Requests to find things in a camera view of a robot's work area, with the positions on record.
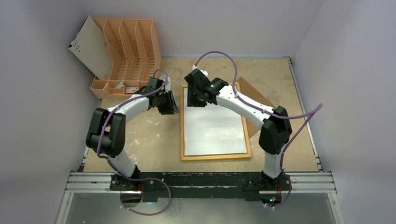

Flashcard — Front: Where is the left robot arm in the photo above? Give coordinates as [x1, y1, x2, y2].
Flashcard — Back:
[85, 76, 179, 191]

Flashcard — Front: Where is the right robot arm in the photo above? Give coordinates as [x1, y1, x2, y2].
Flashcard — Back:
[184, 68, 292, 190]

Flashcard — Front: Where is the yellow wooden picture frame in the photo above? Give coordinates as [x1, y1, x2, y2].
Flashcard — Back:
[180, 82, 253, 162]

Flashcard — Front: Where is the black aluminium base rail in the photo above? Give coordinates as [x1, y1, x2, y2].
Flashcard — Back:
[65, 172, 336, 203]

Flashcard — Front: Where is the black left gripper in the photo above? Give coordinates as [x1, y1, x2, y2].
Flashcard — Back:
[156, 91, 178, 115]

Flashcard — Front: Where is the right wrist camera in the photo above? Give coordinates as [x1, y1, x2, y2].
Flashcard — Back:
[192, 65, 208, 77]

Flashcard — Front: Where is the red white small box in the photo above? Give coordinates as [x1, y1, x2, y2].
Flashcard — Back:
[125, 86, 139, 94]

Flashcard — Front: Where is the orange plastic desk organizer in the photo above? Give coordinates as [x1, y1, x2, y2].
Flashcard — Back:
[90, 18, 162, 99]

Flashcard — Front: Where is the brown frame backing board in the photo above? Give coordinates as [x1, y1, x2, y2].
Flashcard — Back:
[236, 77, 275, 138]

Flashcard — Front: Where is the white perforated paper sheet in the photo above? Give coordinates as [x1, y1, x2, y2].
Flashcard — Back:
[69, 16, 113, 80]

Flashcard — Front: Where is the green white pen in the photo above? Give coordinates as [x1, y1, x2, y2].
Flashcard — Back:
[115, 81, 125, 89]

